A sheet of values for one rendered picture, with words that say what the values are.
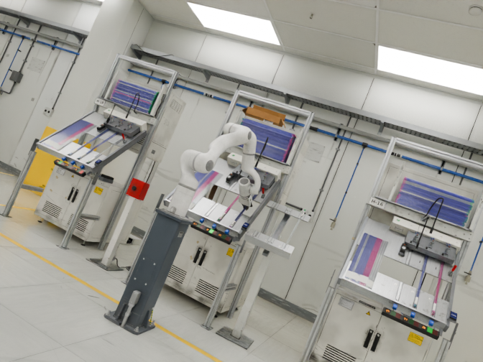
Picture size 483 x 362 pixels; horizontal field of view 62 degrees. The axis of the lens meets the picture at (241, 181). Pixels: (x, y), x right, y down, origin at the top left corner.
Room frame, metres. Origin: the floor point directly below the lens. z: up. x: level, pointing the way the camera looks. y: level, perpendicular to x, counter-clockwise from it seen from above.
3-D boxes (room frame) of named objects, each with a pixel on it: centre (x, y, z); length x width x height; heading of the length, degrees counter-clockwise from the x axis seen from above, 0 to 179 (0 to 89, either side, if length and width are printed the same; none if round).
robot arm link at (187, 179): (2.50, 0.32, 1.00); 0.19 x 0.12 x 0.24; 54
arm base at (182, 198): (2.48, 0.30, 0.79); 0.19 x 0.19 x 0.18
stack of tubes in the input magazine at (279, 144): (3.52, -0.05, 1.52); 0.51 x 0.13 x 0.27; 70
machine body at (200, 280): (3.65, -0.04, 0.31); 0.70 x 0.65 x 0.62; 70
